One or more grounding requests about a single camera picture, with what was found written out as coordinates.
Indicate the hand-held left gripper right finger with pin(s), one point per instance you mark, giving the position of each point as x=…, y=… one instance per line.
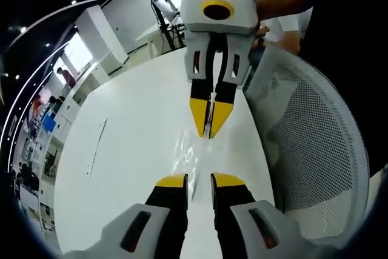
x=230, y=210

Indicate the white square pillar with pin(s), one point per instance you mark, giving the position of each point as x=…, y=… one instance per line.
x=100, y=37

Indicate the blue box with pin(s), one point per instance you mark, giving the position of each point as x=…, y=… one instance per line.
x=49, y=122

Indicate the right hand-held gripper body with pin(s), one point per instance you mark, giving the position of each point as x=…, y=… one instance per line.
x=194, y=13

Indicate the white mesh office chair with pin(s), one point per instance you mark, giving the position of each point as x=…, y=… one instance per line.
x=318, y=137

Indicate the row of white cabinets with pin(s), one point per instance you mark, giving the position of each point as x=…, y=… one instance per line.
x=69, y=98

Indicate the clear food packaging bag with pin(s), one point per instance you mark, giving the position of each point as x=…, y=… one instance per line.
x=194, y=156

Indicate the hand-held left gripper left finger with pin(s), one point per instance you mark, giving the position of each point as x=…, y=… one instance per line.
x=169, y=210

